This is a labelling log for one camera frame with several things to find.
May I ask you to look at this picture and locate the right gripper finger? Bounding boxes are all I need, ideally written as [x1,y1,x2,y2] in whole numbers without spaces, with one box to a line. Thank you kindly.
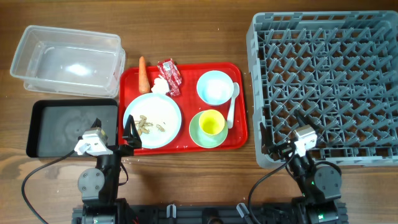
[259,123,271,149]
[294,110,317,132]

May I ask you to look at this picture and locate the large white plate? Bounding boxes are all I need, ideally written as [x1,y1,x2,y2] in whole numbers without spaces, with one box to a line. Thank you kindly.
[123,93,182,149]

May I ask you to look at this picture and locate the orange carrot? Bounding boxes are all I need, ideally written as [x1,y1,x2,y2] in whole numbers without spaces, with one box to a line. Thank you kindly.
[139,56,150,94]

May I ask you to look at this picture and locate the white tissue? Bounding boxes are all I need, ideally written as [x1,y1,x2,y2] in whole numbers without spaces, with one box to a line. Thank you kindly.
[151,77,170,95]

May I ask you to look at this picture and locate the yellow cup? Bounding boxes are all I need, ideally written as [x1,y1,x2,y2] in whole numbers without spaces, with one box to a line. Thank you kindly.
[199,110,225,136]

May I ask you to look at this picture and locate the white plastic spoon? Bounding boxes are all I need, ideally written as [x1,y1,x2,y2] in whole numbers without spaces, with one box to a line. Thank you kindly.
[226,82,240,129]

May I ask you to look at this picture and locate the green saucer bowl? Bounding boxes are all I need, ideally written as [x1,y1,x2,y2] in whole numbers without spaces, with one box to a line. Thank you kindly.
[189,111,228,148]

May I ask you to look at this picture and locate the light blue bowl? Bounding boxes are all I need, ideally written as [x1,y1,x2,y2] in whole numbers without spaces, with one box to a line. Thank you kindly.
[197,70,234,106]

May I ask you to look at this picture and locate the red snack wrapper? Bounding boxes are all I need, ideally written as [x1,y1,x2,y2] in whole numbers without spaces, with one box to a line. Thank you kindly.
[157,58,182,96]

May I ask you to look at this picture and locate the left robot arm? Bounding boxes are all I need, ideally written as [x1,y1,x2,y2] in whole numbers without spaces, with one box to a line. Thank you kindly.
[72,115,142,223]

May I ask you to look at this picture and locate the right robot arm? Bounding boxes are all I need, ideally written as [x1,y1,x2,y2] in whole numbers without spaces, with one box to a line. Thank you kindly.
[259,111,342,223]

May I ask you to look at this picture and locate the grey dishwasher rack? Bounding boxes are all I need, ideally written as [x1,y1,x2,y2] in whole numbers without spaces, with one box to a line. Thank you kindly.
[246,11,397,169]

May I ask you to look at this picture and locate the peanut shell scraps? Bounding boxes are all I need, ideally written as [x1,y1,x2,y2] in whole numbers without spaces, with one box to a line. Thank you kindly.
[134,115,165,135]

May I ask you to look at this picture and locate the black plastic tray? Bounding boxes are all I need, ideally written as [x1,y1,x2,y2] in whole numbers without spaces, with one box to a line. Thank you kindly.
[26,99,118,158]

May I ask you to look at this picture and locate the red serving tray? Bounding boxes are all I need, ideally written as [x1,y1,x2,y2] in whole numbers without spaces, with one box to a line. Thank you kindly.
[118,62,248,156]

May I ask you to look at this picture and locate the clear plastic storage bin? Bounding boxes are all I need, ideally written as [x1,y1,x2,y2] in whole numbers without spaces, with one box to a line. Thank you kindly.
[10,26,126,98]

